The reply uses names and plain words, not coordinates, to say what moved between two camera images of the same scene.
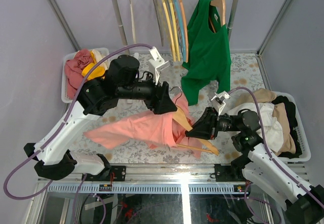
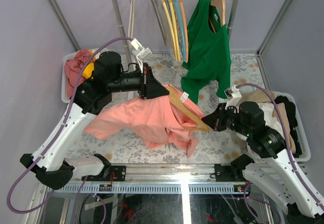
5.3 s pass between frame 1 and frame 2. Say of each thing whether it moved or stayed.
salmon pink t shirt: moved
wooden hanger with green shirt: moved
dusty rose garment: stayed
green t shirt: stayed
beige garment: stayed
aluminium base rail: stayed
